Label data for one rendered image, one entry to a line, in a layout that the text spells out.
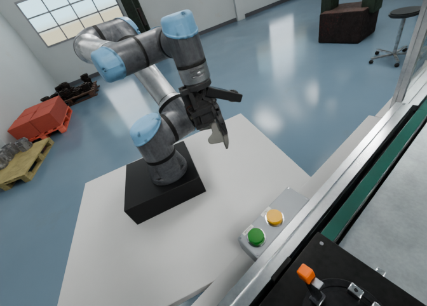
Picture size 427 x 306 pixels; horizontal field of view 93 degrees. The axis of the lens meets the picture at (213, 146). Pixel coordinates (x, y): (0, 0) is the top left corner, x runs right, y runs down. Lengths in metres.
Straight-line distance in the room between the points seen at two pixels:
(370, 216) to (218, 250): 0.41
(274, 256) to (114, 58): 0.58
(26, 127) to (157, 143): 4.44
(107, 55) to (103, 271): 0.65
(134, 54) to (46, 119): 4.41
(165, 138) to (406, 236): 0.68
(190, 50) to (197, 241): 0.55
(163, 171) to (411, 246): 0.68
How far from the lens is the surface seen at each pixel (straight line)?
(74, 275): 0.92
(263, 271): 0.54
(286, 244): 0.56
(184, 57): 0.50
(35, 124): 4.98
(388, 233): 0.65
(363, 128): 1.00
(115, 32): 0.92
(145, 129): 0.67
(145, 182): 0.84
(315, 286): 0.42
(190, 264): 0.69
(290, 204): 0.60
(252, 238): 0.55
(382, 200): 0.70
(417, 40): 1.01
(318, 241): 0.55
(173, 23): 0.49
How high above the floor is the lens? 1.47
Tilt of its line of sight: 38 degrees down
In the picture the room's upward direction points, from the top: 20 degrees counter-clockwise
